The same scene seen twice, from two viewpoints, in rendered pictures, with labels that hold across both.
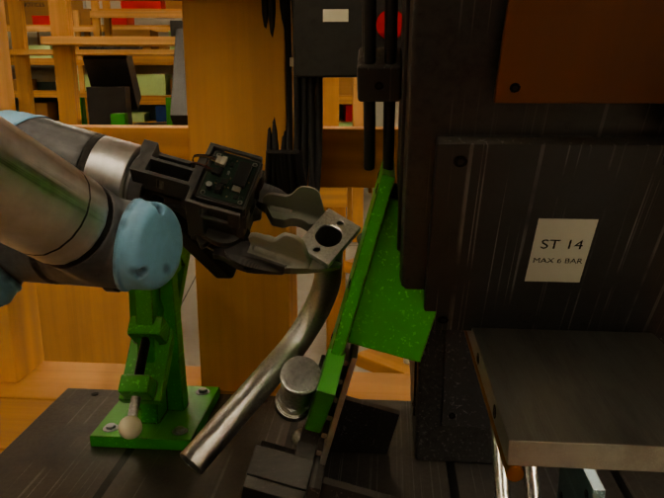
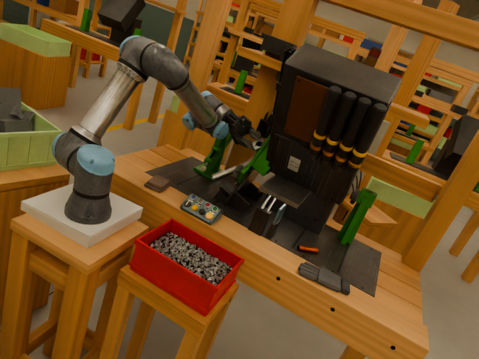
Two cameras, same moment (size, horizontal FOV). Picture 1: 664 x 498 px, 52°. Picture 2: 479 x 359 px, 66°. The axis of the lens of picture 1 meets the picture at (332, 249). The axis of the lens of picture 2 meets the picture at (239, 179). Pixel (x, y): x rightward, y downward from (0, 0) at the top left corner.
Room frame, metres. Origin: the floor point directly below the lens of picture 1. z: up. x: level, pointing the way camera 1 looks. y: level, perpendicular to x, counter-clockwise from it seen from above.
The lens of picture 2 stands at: (-0.89, -0.32, 1.63)
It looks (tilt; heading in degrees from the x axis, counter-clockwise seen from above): 22 degrees down; 13
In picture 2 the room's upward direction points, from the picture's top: 20 degrees clockwise
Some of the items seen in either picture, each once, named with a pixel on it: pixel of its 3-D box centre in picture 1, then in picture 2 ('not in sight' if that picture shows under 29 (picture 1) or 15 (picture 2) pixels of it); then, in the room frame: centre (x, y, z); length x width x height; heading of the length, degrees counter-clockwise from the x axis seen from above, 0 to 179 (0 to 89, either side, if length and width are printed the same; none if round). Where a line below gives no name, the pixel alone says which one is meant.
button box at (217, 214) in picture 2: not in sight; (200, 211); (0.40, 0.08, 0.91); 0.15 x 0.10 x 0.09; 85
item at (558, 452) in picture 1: (560, 347); (291, 185); (0.57, -0.21, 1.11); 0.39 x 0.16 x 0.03; 175
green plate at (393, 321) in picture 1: (390, 272); (267, 156); (0.62, -0.06, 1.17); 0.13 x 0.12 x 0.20; 85
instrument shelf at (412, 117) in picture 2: not in sight; (330, 84); (0.94, -0.16, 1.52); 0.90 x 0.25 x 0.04; 85
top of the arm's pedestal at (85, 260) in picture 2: not in sight; (85, 227); (0.07, 0.36, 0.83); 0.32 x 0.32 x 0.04; 89
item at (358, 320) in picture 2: not in sight; (235, 248); (0.40, -0.11, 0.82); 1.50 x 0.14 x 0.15; 85
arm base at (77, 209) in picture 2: not in sight; (90, 200); (0.07, 0.36, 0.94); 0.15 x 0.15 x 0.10
